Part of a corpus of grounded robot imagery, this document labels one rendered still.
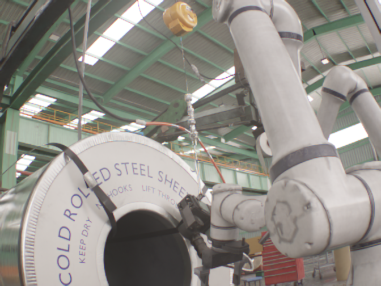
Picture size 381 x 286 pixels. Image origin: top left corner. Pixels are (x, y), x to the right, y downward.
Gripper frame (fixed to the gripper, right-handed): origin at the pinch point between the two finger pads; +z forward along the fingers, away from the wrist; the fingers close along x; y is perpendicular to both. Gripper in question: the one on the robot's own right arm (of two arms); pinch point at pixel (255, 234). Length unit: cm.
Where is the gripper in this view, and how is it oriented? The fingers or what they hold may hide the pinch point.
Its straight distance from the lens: 170.3
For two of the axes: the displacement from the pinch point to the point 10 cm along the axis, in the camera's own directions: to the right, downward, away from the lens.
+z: -6.3, 7.8, 0.0
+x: 3.7, 3.0, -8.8
